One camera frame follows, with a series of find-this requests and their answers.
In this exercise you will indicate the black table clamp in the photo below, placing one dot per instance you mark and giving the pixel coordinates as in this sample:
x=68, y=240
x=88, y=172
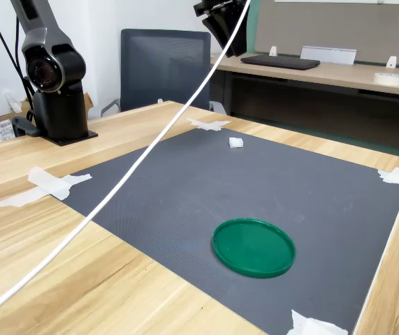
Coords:
x=22, y=127

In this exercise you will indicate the brown cardboard box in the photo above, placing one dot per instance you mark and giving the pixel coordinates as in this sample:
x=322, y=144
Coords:
x=0, y=130

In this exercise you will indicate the round green lid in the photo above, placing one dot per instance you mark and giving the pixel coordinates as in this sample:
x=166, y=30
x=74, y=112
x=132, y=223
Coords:
x=251, y=249

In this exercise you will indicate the small white plastic terminal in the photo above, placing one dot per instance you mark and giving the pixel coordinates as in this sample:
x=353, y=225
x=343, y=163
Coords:
x=235, y=143

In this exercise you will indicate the beige office desk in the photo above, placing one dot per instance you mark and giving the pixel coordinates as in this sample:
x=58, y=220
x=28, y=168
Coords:
x=342, y=78

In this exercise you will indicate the dark grey office chair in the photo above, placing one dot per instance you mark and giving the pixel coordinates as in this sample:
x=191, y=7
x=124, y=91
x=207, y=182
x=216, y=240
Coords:
x=164, y=70

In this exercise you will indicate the masking tape roll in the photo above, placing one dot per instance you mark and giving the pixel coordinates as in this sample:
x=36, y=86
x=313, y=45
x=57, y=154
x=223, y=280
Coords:
x=389, y=79

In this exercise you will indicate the dark grey mat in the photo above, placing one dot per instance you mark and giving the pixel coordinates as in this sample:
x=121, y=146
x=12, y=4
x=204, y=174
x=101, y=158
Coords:
x=220, y=188

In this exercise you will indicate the small white partition bracket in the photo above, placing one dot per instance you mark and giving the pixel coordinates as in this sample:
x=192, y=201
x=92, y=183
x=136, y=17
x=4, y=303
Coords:
x=273, y=51
x=391, y=62

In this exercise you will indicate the grey desk partition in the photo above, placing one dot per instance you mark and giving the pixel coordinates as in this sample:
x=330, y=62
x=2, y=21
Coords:
x=325, y=28

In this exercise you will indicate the black laptop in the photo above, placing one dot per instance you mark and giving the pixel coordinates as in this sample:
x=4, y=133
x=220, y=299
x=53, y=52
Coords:
x=279, y=62

